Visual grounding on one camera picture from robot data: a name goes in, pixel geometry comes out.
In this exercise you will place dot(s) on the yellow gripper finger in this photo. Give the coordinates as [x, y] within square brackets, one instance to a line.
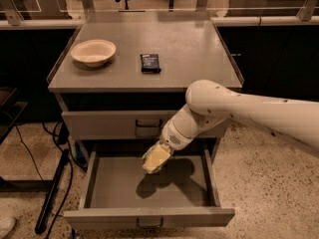
[155, 158]

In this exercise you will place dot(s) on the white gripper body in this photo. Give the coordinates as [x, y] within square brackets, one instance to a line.
[173, 135]

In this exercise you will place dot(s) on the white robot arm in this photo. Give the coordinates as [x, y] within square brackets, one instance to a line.
[208, 104]

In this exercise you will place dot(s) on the open grey middle drawer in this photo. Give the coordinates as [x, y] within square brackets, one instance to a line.
[118, 194]

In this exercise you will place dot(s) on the grey drawer cabinet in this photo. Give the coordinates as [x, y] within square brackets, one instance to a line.
[189, 49]

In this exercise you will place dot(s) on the grey top drawer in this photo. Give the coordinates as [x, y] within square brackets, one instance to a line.
[99, 125]

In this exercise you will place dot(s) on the dark blue snack packet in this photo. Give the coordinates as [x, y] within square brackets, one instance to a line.
[150, 63]

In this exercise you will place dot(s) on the black power strip bar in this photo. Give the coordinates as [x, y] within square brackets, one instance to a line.
[41, 224]

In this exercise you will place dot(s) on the white paper bowl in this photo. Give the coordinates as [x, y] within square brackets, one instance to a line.
[93, 53]

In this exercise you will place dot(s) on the dark side table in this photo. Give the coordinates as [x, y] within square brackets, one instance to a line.
[10, 109]

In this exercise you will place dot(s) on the white shoe tip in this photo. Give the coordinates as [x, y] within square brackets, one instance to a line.
[7, 224]

